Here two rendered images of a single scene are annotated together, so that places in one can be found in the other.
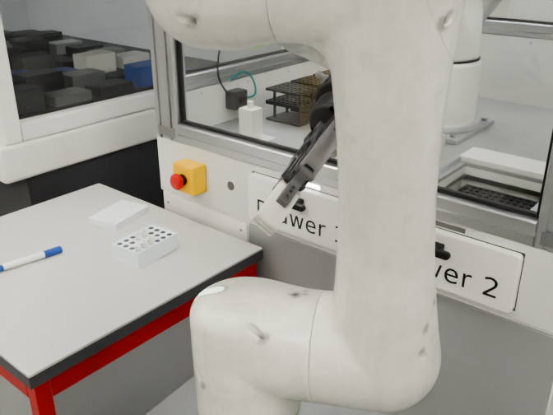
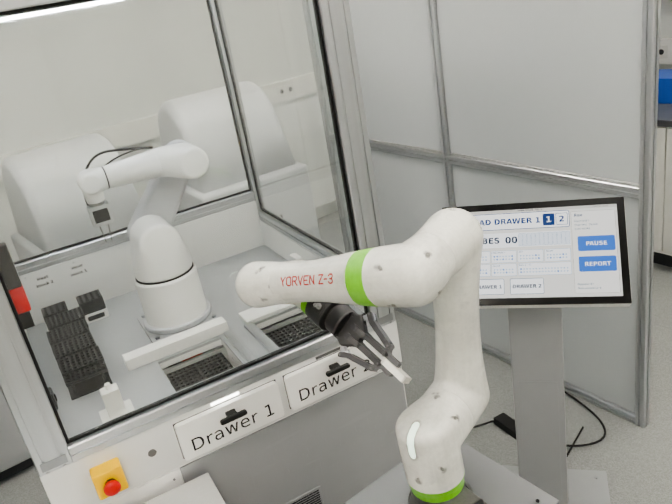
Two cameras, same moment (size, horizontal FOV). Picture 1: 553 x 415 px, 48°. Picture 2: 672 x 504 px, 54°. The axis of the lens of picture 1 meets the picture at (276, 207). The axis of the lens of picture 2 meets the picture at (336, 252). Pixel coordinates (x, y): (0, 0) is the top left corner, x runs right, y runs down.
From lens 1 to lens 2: 1.25 m
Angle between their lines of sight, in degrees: 59
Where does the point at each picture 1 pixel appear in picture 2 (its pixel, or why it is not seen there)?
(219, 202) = (142, 476)
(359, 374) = (482, 398)
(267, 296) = (434, 406)
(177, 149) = (74, 469)
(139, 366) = not seen: outside the picture
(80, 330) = not seen: outside the picture
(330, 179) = (246, 381)
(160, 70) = (29, 413)
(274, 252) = (212, 469)
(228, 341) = (452, 432)
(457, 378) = (363, 430)
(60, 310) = not seen: outside the picture
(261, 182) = (191, 424)
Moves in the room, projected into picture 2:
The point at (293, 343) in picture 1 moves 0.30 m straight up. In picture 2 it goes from (463, 409) to (450, 287)
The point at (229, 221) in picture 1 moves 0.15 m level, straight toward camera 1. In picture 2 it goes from (158, 482) to (209, 487)
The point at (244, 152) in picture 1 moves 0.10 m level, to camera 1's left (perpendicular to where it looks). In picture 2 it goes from (159, 416) to (134, 442)
